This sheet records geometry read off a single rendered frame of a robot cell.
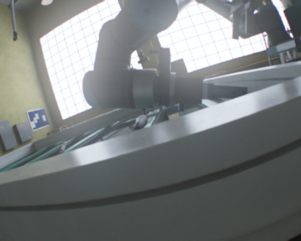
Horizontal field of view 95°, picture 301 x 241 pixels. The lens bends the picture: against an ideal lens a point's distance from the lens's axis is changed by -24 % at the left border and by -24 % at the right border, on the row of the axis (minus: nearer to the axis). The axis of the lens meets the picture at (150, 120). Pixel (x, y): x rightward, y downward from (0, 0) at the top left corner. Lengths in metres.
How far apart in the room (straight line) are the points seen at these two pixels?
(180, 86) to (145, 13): 0.14
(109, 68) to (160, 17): 0.16
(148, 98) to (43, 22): 10.86
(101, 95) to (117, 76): 0.05
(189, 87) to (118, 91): 0.14
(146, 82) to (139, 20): 0.12
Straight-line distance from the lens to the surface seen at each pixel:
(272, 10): 1.31
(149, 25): 0.33
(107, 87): 0.38
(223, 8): 1.04
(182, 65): 7.32
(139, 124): 0.49
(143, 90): 0.36
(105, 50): 0.42
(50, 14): 10.97
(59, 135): 1.41
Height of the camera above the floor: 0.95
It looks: 8 degrees down
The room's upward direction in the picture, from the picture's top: 19 degrees counter-clockwise
